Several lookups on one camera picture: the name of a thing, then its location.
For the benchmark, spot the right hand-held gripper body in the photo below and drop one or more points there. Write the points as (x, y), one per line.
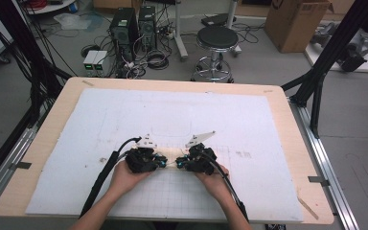
(201, 159)

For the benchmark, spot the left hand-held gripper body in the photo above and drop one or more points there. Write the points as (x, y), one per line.
(140, 159)

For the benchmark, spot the person's left hand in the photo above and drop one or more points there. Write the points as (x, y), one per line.
(124, 180)

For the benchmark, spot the person's right hand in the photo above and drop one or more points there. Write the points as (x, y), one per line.
(217, 187)

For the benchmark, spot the white foam mat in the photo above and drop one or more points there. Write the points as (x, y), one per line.
(172, 108)

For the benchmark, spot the white power supply unit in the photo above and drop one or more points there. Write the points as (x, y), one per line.
(89, 60)
(100, 60)

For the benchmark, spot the beige tape strip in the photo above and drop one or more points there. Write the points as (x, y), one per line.
(307, 207)

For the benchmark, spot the grey tape strip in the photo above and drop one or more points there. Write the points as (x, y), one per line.
(318, 180)
(21, 165)

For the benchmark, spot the black round stool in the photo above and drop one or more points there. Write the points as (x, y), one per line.
(217, 38)

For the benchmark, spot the white table leg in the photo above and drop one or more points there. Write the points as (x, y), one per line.
(233, 19)
(179, 32)

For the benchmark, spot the black computer tower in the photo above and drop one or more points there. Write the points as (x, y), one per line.
(123, 30)
(147, 27)

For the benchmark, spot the flat black case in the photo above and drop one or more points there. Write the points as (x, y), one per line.
(217, 19)

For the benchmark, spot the clear plastic bag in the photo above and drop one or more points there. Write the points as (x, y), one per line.
(72, 21)

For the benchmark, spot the brown cardboard box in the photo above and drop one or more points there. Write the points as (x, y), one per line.
(294, 25)

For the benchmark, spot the white board with machine parts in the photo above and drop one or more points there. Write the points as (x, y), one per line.
(348, 54)

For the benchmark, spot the aluminium rail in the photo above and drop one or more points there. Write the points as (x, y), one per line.
(326, 159)
(9, 159)

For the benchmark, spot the black metal frame strut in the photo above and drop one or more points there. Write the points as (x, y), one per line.
(329, 54)
(22, 41)

